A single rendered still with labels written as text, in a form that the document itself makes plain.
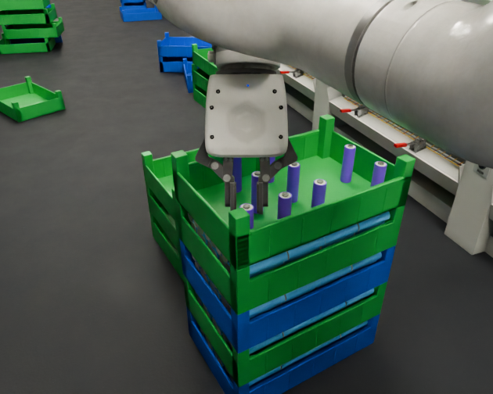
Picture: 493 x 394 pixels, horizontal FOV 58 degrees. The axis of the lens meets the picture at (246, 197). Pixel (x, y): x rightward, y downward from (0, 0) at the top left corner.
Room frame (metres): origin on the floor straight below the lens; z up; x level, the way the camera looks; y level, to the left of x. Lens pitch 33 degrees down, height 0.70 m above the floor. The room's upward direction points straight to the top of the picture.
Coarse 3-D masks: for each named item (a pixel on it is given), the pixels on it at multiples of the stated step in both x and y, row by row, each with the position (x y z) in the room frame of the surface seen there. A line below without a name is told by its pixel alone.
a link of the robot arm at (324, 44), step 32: (160, 0) 0.51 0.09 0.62; (192, 0) 0.46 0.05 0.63; (224, 0) 0.44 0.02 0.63; (256, 0) 0.43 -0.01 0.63; (288, 0) 0.42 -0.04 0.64; (320, 0) 0.39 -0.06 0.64; (352, 0) 0.36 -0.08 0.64; (384, 0) 0.34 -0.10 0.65; (192, 32) 0.46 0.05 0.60; (224, 32) 0.44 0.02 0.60; (256, 32) 0.43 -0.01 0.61; (288, 32) 0.41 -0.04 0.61; (320, 32) 0.37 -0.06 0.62; (352, 32) 0.33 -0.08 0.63; (288, 64) 0.43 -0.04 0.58; (320, 64) 0.36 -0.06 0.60; (352, 64) 0.32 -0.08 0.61; (352, 96) 0.34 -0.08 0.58
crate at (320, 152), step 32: (320, 128) 0.73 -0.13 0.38; (256, 160) 0.66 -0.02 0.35; (320, 160) 0.71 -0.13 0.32; (384, 160) 0.62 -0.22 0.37; (192, 192) 0.53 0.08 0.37; (224, 192) 0.60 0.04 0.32; (352, 192) 0.60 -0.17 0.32; (384, 192) 0.54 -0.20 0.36; (224, 224) 0.45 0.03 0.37; (256, 224) 0.51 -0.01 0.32; (288, 224) 0.46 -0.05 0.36; (320, 224) 0.49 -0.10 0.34; (352, 224) 0.52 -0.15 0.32; (256, 256) 0.43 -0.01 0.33
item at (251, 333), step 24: (192, 264) 0.55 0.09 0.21; (384, 264) 0.56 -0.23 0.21; (336, 288) 0.51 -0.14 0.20; (360, 288) 0.54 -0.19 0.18; (216, 312) 0.48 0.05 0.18; (264, 312) 0.50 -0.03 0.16; (288, 312) 0.46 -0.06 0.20; (312, 312) 0.49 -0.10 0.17; (240, 336) 0.42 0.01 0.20; (264, 336) 0.44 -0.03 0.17
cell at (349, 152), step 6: (348, 144) 0.65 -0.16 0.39; (348, 150) 0.63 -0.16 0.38; (354, 150) 0.63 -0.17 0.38; (348, 156) 0.63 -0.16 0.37; (348, 162) 0.63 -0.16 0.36; (342, 168) 0.64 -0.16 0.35; (348, 168) 0.63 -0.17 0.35; (342, 174) 0.63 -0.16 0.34; (348, 174) 0.63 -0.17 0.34; (342, 180) 0.63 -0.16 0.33; (348, 180) 0.63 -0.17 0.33
